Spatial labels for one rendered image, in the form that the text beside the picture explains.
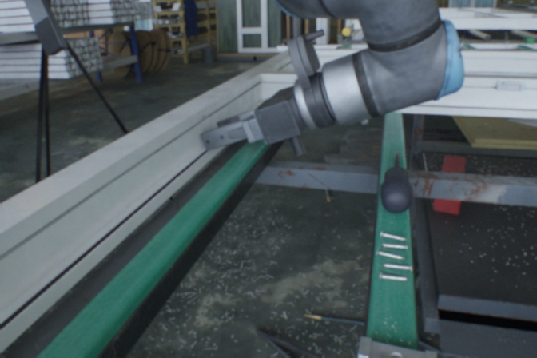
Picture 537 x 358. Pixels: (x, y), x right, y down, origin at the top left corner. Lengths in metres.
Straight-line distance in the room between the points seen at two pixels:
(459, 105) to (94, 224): 0.70
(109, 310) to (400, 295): 0.23
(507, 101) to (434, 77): 0.40
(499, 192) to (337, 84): 0.30
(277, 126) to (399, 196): 0.18
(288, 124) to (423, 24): 0.19
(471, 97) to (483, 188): 0.26
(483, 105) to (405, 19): 0.45
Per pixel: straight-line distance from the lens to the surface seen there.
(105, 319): 0.35
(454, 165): 1.27
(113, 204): 0.46
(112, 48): 7.21
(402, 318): 0.33
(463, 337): 0.79
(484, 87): 0.89
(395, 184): 0.45
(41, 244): 0.39
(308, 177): 0.67
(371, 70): 0.52
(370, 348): 0.30
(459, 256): 0.92
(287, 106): 0.52
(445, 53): 0.52
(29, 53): 5.19
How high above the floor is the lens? 1.09
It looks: 21 degrees down
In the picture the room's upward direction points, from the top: 2 degrees counter-clockwise
